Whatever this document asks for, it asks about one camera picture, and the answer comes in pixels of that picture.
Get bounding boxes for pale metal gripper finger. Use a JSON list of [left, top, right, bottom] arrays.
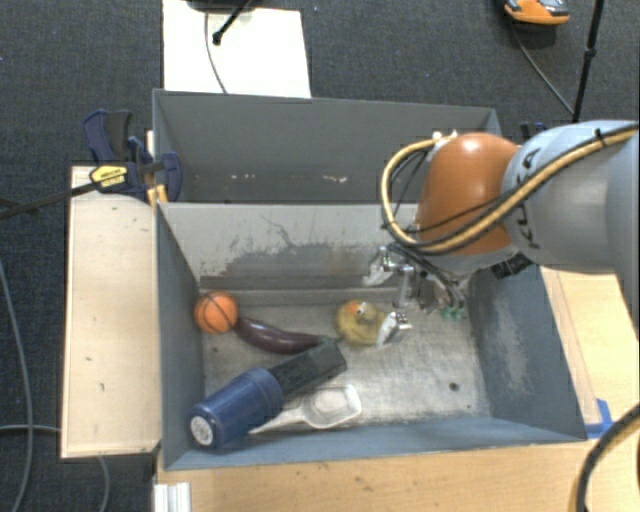
[[376, 309, 414, 348], [361, 245, 401, 287]]

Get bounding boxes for yellow rubber duck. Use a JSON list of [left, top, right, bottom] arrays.
[[333, 298, 390, 348]]

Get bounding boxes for dark green flat block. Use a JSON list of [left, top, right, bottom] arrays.
[[266, 343, 349, 401]]

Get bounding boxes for clear plastic scoop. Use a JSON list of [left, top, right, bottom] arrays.
[[248, 383, 364, 436]]

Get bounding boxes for purple toy eggplant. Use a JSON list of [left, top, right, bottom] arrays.
[[233, 315, 344, 356]]

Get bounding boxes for grey metal bin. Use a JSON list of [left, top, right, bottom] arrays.
[[151, 88, 589, 472]]

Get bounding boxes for orange ball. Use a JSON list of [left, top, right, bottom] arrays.
[[193, 290, 241, 336]]

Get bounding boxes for dark blue cup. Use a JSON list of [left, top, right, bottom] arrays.
[[185, 366, 286, 451]]

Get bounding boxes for pale wood board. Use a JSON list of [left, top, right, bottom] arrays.
[[60, 165, 163, 459]]

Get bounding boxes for black cylinder on white bracket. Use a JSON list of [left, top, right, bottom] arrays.
[[490, 252, 534, 281]]

